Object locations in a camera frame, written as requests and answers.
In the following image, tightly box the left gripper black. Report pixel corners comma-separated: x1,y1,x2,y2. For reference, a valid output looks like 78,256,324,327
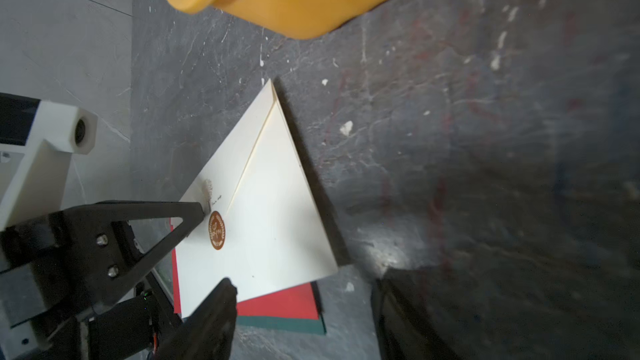
1,201,205,359

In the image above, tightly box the cream white envelope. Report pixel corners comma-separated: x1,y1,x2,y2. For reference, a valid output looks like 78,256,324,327
175,82,338,317

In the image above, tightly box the dark green envelope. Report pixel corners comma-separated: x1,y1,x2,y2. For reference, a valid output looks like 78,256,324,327
237,283,326,335

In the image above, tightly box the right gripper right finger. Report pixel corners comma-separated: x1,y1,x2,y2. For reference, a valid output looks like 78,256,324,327
371,279,459,360

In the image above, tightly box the red envelope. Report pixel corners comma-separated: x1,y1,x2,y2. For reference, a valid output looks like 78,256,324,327
169,219,321,321

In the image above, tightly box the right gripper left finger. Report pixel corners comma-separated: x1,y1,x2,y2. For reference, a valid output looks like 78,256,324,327
153,278,238,360

